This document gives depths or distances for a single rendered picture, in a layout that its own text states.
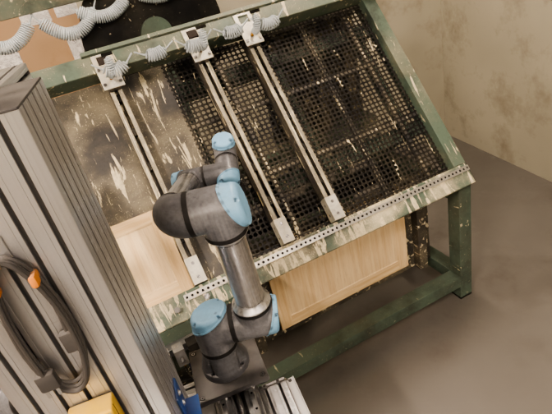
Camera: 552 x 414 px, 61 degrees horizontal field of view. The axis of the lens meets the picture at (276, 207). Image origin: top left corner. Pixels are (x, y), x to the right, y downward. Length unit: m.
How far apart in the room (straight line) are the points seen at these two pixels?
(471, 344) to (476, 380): 0.24
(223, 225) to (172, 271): 1.09
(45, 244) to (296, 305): 2.01
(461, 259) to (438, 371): 0.67
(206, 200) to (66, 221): 0.39
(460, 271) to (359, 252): 0.65
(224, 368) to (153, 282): 0.81
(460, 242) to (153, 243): 1.74
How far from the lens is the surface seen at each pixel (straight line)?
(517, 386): 2.78
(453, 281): 3.05
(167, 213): 1.13
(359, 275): 2.84
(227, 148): 1.55
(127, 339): 0.96
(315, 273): 2.65
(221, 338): 1.42
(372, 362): 2.85
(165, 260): 2.20
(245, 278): 1.26
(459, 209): 2.80
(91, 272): 0.87
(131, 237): 2.22
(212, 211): 1.10
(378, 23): 2.91
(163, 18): 2.86
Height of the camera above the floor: 2.15
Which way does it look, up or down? 29 degrees down
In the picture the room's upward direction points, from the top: 14 degrees counter-clockwise
